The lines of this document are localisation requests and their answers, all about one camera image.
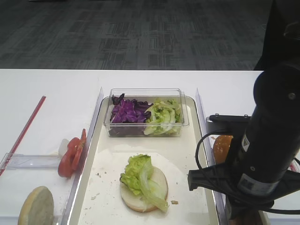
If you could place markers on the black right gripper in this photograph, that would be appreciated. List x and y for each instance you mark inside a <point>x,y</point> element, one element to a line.
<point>248,193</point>

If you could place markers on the sausage patty slice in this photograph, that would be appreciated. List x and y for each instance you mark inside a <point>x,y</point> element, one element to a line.
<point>251,217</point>

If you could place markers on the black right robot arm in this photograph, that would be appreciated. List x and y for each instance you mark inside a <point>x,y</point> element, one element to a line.
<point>256,169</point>

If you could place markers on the shredded green lettuce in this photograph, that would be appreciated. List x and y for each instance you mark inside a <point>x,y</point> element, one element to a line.
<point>163,116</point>

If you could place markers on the green lettuce leaf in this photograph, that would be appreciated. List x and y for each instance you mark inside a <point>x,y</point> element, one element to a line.
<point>135,176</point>

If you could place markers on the rear tomato slice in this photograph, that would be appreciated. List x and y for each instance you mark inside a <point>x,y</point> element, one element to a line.
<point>79,150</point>

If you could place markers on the tomato slice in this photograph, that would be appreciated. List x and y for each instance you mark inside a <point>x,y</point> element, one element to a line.
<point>79,150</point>
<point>65,167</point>

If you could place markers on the front tomato slice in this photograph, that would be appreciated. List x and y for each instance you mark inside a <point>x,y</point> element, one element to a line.
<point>65,167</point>

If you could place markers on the front sesame bun top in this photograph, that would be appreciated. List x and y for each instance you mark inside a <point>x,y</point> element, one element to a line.
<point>221,147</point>

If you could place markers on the right long clear divider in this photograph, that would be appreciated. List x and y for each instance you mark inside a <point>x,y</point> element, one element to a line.
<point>217,197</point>

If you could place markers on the long clear divider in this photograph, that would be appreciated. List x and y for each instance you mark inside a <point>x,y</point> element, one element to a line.
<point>217,197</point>
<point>65,218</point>

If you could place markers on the bottom bun on tray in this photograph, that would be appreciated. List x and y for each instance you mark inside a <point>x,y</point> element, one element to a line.
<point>158,186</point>

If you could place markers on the metal serving tray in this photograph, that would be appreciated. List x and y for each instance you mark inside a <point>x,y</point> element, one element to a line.
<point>98,200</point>

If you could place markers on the clear plastic salad container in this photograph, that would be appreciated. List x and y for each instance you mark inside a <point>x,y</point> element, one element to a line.
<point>149,95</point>

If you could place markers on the shredded purple cabbage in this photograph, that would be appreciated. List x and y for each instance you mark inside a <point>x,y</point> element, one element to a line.
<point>128,111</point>

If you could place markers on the left long clear divider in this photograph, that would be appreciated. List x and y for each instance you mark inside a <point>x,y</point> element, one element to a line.
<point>65,218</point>

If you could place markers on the white stopper by tomatoes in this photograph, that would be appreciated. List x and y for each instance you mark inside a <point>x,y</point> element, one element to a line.
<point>63,147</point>

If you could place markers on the bun half at left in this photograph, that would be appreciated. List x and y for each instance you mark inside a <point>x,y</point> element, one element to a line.
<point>38,208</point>

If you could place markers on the left red strip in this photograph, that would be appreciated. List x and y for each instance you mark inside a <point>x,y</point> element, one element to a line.
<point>23,133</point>

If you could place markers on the left upper clear holder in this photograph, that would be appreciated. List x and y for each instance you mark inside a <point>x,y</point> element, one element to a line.
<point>21,161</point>

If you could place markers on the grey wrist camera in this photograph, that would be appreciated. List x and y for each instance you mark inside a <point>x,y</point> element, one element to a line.
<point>227,125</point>

